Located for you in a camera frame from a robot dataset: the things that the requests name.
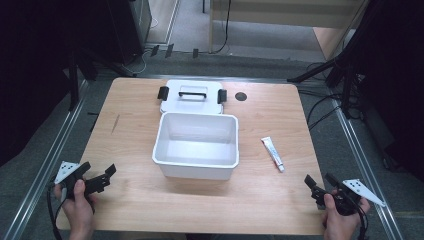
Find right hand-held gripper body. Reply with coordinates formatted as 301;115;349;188
312;179;387;217

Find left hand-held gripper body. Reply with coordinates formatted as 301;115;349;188
53;160;112;201

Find person's right hand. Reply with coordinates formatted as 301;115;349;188
322;193;371;240

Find person's left hand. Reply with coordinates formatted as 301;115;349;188
53;179;98;240

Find white ointment tube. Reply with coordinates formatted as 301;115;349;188
260;136;286;173

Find black metal stand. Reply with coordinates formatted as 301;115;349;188
64;46;138;112

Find white plastic storage box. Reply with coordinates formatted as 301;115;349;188
152;111;240;181

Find black curtain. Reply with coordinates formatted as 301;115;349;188
0;0;116;168
336;0;424;183

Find black tripod stand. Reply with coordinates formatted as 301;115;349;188
287;49;363;119

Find black cabinet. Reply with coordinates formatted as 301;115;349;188
106;0;153;66

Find aluminium floor rail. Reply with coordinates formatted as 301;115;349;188
328;88;405;240
1;79;90;240

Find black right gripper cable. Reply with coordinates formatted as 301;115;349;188
346;194;370;240

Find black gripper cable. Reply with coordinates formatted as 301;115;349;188
346;194;370;240
46;181;69;240

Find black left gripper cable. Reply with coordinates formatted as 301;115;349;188
46;181;69;240

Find black floor cables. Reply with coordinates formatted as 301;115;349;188
296;63;364;132

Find white box lid black handle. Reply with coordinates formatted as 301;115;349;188
157;79;228;115

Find white floor cable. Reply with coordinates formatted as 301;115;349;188
131;16;160;75

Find light wooden furniture frame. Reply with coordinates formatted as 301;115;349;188
208;0;369;62

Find black hanging cable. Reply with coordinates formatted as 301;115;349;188
213;0;233;55

